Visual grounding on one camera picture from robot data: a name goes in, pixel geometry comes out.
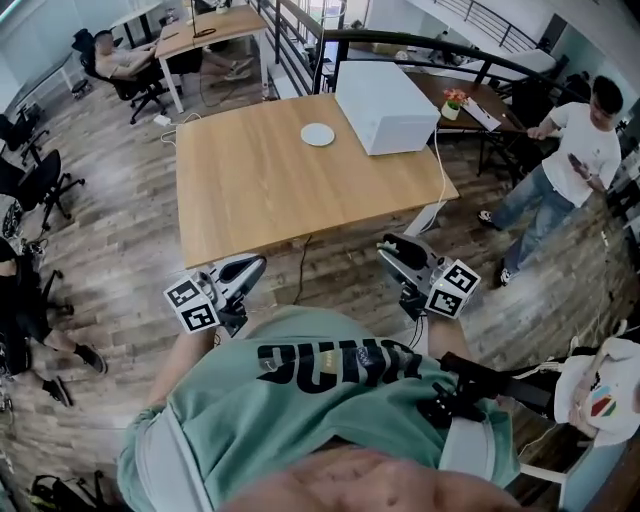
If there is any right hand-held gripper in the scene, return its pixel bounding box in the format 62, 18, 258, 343
376, 233, 482, 322

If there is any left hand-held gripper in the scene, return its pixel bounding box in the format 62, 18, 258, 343
163, 253, 268, 340

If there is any white round plate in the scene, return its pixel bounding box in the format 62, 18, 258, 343
299, 122, 337, 149

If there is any person's right forearm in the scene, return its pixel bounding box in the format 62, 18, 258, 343
427, 314, 471, 361

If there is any person's left forearm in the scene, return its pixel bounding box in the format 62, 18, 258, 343
147, 324, 221, 409

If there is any wooden table with white legs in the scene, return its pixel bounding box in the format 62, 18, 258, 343
174, 93, 460, 271

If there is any black chest harness device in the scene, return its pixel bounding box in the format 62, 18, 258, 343
417, 351, 556, 429

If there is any white box appliance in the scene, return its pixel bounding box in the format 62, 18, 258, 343
333, 59, 442, 157

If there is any green printed t-shirt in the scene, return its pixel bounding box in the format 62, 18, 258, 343
117, 305, 521, 512

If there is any small potted plant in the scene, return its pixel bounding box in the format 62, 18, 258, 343
440, 88, 470, 122

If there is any white paper sheet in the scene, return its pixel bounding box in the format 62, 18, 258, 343
462, 97, 503, 133

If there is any dark wooden desk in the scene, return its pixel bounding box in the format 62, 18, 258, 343
404, 72, 531, 176

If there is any black office chair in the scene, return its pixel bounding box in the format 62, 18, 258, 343
0, 149, 86, 231
0, 102, 51, 166
72, 28, 169, 125

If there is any person's chin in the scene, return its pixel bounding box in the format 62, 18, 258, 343
214, 444, 531, 512

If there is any black metal railing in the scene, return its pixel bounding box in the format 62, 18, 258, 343
249, 0, 591, 101

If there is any light wooden desk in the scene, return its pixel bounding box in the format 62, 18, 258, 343
154, 4, 271, 114

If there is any white framed blue panel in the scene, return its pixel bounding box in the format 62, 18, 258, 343
517, 439, 640, 512

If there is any black floor cable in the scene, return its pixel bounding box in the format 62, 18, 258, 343
291, 233, 314, 307

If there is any white power cable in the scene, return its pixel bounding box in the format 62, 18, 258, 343
404, 129, 449, 236

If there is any white shoulder strap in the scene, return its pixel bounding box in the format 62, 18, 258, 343
137, 409, 216, 512
439, 417, 496, 481

